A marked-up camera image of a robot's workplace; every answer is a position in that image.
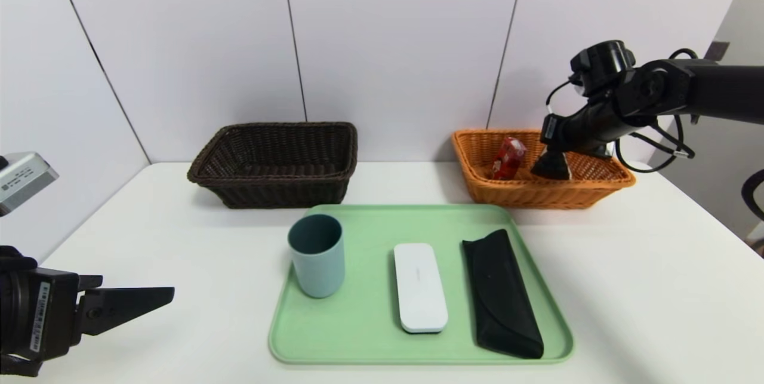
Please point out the black glasses pouch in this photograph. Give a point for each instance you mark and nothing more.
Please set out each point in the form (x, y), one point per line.
(500, 294)

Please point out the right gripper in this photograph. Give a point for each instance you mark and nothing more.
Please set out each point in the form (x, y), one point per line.
(550, 131)

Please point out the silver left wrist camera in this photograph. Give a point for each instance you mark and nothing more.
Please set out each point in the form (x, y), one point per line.
(24, 181)

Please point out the blue-grey plastic cup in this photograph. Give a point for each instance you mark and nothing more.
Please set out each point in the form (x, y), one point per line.
(319, 270)

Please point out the small red juice carton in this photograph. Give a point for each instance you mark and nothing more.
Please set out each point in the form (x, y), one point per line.
(510, 157)

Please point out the orange wicker basket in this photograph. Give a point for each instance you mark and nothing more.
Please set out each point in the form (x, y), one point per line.
(537, 196)

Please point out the white whiteboard eraser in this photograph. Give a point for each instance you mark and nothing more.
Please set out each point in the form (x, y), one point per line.
(421, 288)

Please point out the dark wall bracket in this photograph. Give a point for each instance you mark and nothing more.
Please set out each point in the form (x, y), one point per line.
(718, 49)

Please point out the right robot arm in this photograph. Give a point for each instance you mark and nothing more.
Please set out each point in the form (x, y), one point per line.
(716, 88)

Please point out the light green plastic tray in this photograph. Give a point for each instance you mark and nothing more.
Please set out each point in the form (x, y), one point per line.
(358, 324)

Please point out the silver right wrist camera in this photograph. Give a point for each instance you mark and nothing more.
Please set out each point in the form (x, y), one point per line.
(607, 151)

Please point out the dark brown wicker basket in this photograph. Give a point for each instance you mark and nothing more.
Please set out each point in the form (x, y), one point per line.
(280, 193)

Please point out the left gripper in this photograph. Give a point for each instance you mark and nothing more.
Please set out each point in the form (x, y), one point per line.
(49, 316)

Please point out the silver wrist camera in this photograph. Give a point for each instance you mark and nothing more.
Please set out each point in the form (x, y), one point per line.
(24, 181)
(607, 151)

